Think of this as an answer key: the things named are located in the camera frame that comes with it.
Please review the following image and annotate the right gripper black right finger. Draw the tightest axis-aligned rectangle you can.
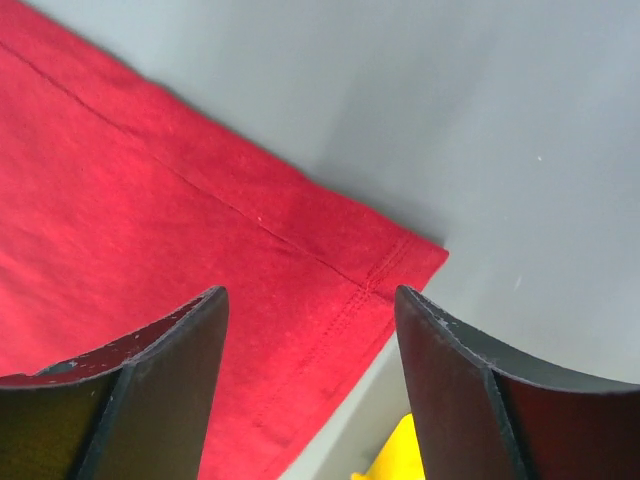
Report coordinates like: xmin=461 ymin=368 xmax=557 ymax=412
xmin=394 ymin=286 xmax=639 ymax=479

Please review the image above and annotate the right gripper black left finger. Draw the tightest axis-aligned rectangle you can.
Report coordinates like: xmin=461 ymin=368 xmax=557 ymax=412
xmin=1 ymin=287 xmax=229 ymax=479

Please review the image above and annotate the dark red t-shirt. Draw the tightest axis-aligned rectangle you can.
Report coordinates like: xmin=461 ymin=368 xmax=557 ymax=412
xmin=1 ymin=1 xmax=448 ymax=479

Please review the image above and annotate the yellow plastic bin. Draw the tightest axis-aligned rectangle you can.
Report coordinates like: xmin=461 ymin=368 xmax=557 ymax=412
xmin=350 ymin=413 xmax=427 ymax=480

